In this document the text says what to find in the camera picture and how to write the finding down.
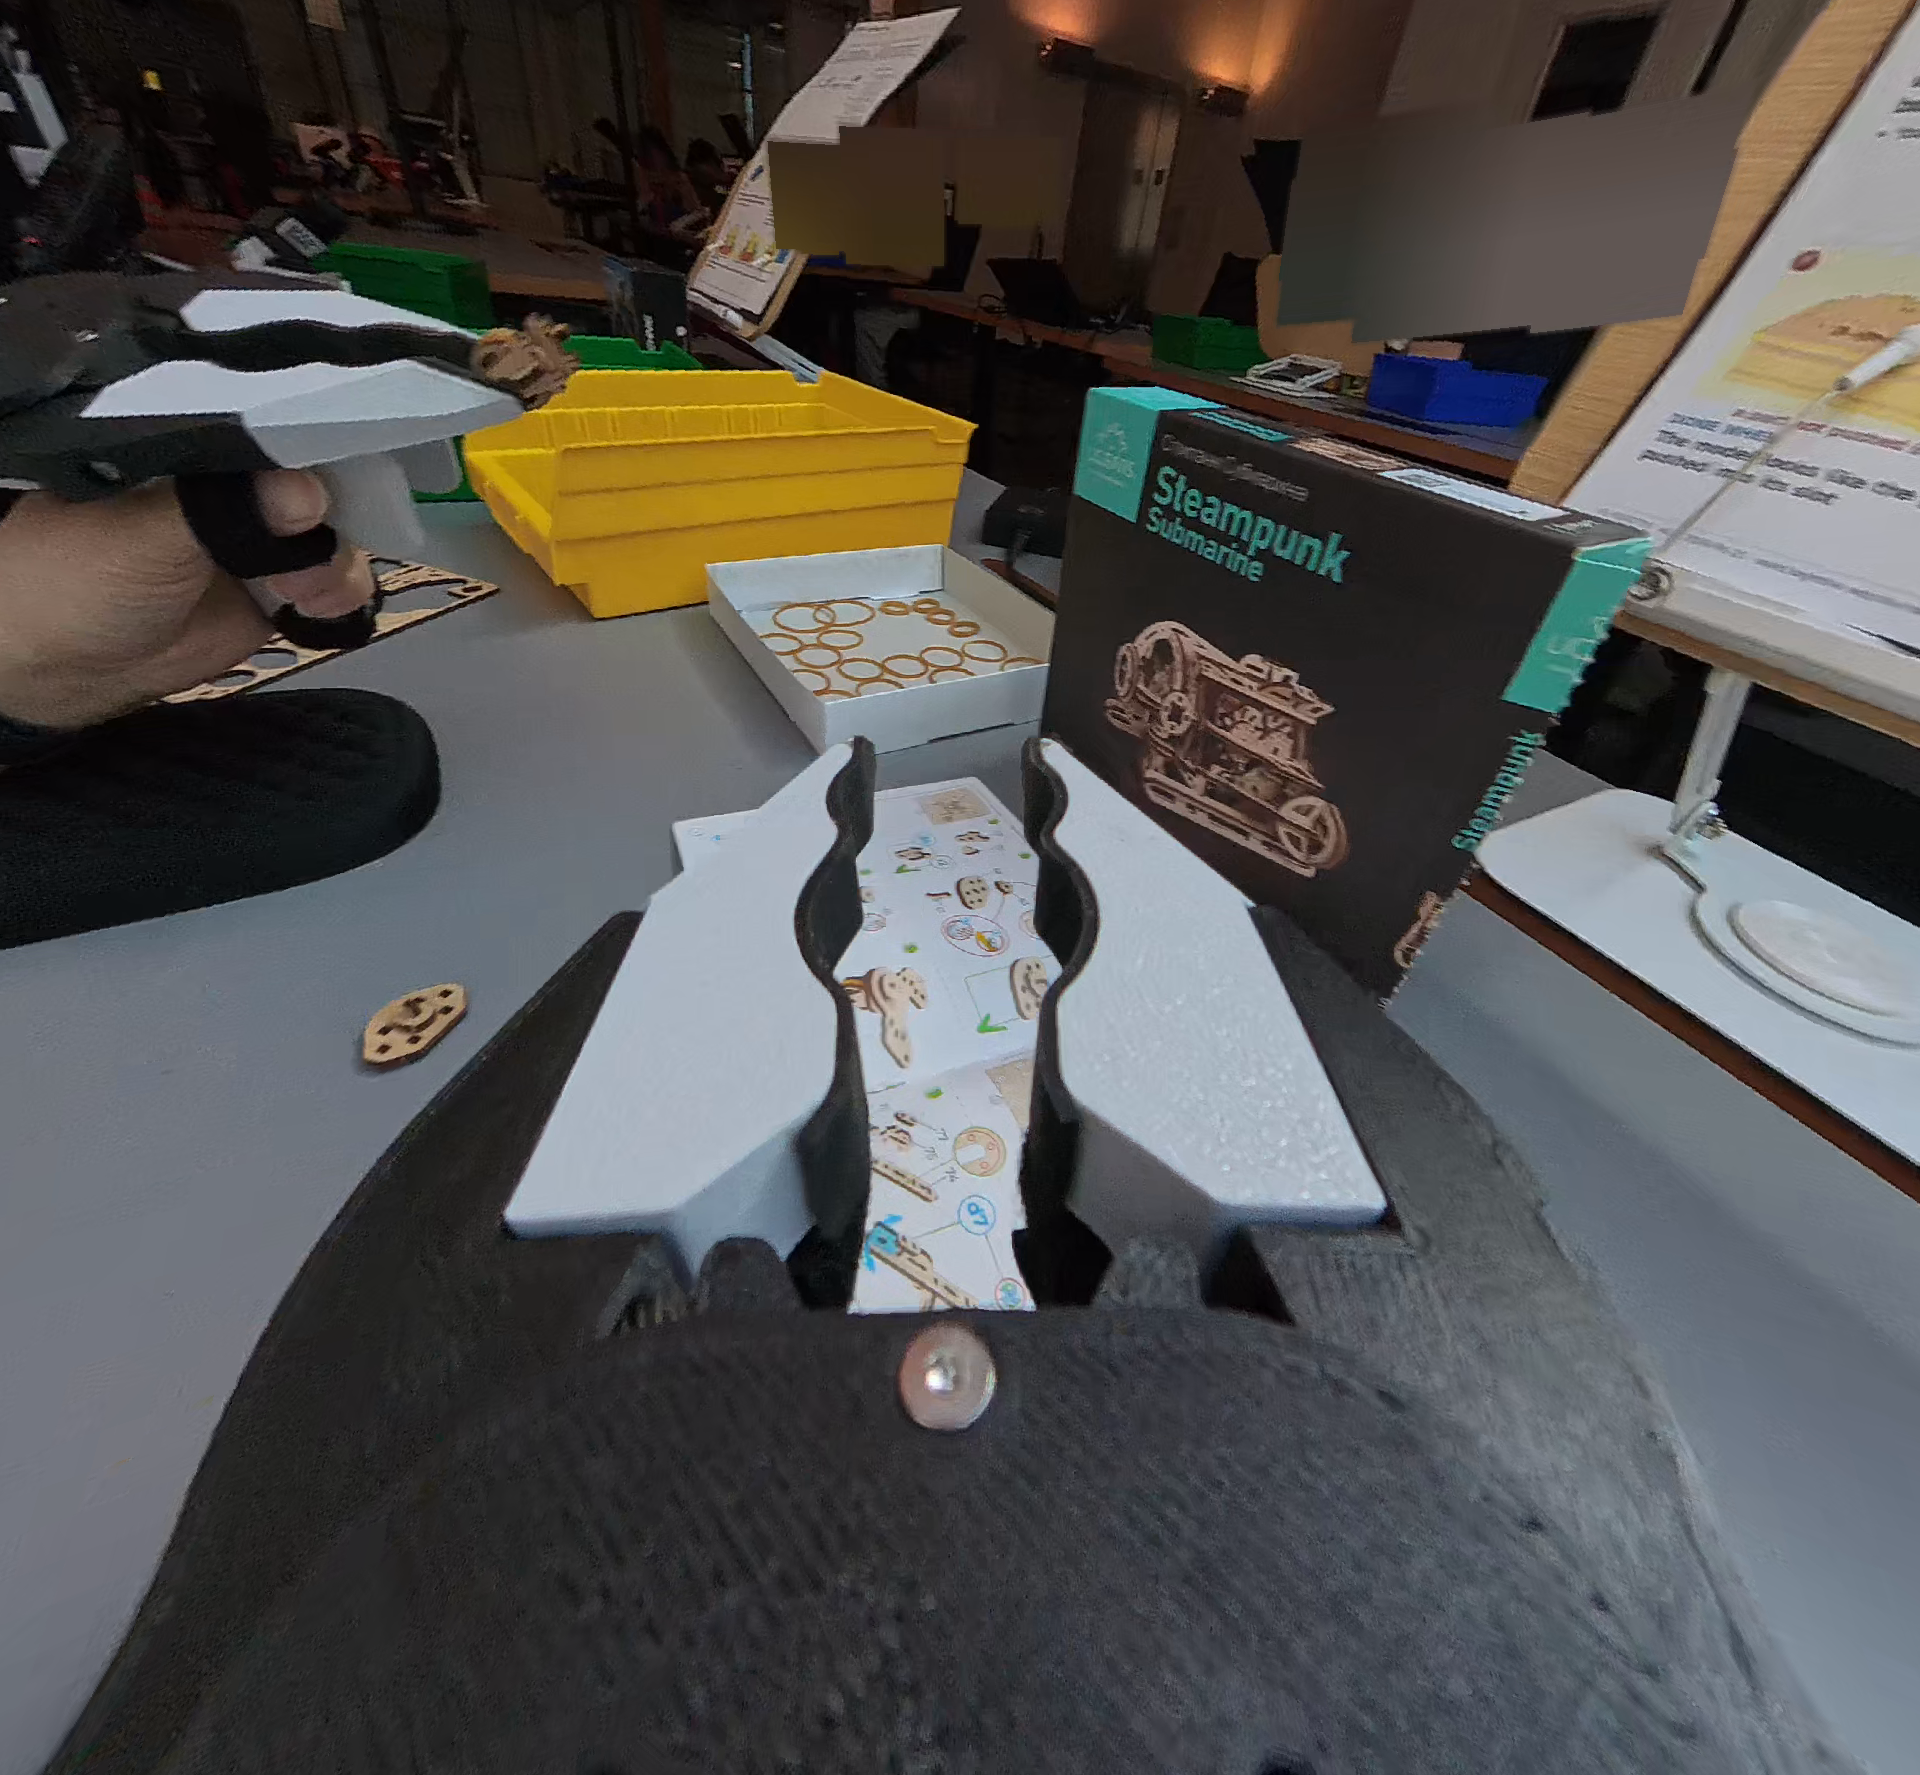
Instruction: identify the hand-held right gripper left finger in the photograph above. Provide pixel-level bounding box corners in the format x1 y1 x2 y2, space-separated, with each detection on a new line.
506 736 884 1307

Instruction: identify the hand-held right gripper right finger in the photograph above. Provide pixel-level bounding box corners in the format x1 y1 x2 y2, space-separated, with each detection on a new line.
1019 736 1390 1307

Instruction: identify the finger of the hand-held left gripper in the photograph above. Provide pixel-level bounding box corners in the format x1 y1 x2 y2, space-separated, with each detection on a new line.
84 337 530 471
143 292 493 359

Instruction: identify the wooden wheel assembly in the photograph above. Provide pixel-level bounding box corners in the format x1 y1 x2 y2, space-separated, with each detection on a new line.
465 313 582 411

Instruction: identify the octagonal wooden disc piece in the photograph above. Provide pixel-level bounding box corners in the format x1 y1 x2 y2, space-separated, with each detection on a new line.
360 979 471 1069

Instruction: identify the grey desk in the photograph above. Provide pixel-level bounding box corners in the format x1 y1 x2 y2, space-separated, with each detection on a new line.
0 453 1920 1775

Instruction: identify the person's left hand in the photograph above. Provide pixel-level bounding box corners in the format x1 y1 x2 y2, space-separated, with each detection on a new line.
0 456 378 736

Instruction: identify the wooden cutout sheet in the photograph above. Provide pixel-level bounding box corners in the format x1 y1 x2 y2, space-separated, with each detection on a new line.
165 552 506 704

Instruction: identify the illustrated instruction booklet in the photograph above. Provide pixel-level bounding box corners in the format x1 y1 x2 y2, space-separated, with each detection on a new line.
668 775 1054 1316

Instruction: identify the small dark printed box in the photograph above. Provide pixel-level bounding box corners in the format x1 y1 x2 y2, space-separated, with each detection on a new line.
600 260 691 354

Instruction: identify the black model kit box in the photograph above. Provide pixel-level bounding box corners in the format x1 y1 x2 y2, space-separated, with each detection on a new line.
1038 381 1654 1014

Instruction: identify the black mesh wrist rest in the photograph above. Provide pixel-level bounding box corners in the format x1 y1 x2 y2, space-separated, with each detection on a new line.
0 686 448 950

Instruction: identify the pile of tan rubber bands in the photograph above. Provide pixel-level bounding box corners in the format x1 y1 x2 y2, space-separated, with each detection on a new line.
753 590 1043 699

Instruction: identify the yellow plastic bin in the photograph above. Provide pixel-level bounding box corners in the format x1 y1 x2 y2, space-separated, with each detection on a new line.
463 364 983 620

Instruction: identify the white cardboard tray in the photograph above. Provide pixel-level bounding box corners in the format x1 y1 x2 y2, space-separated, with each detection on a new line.
704 539 1059 755

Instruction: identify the black device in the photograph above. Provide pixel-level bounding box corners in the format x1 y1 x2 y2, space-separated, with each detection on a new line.
983 486 1073 568

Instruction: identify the instruction sheet stand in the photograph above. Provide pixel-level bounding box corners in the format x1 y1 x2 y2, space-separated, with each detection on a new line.
691 6 963 324

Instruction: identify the blue plastic bin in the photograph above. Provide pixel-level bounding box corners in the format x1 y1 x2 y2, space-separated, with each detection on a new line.
1366 354 1551 430

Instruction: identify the wooden document stand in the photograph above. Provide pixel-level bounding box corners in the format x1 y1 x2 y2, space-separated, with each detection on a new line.
1473 0 1920 1169

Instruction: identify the printed instruction sheet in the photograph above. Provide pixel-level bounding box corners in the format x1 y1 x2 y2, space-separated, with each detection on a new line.
1571 17 1920 656

